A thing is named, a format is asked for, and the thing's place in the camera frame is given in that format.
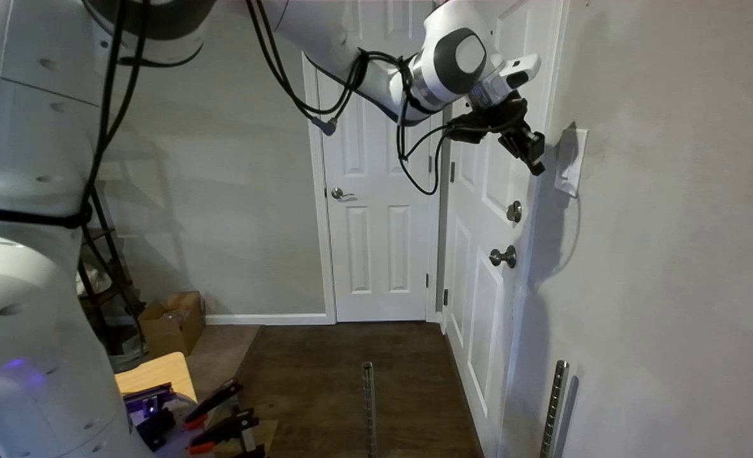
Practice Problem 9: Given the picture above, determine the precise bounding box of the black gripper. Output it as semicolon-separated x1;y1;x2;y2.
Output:
463;88;550;177

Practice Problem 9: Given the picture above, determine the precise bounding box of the white panel door with deadbolt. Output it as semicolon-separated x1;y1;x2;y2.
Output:
441;0;570;458

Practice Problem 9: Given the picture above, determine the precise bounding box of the white baseboard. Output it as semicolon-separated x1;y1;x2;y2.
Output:
204;311;338;328

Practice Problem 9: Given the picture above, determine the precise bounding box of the cardboard box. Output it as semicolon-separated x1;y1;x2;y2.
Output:
138;290;209;359

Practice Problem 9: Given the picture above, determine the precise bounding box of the red black bar clamp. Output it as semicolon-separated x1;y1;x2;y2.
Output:
184;407;264;453
171;378;247;428

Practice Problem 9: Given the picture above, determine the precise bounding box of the light wooden board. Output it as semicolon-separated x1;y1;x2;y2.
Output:
112;348;200;407

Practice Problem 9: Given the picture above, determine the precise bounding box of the black tripod stand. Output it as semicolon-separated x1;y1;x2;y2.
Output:
77;185;147;360

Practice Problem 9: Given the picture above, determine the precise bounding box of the purple lit black device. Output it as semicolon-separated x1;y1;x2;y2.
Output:
125;381;177;451

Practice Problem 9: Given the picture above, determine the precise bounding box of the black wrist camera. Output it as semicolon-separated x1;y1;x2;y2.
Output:
446;115;490;145

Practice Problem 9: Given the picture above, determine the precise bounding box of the thin white wire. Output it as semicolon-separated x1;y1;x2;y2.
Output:
552;182;586;267

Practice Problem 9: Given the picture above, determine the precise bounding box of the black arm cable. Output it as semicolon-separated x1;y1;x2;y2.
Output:
243;0;458;197

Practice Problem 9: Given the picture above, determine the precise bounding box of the slotted metal rail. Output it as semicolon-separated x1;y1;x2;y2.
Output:
358;360;378;458
537;359;574;458

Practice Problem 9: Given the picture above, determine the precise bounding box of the black base cable bundle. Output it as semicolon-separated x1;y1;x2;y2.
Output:
78;0;154;231

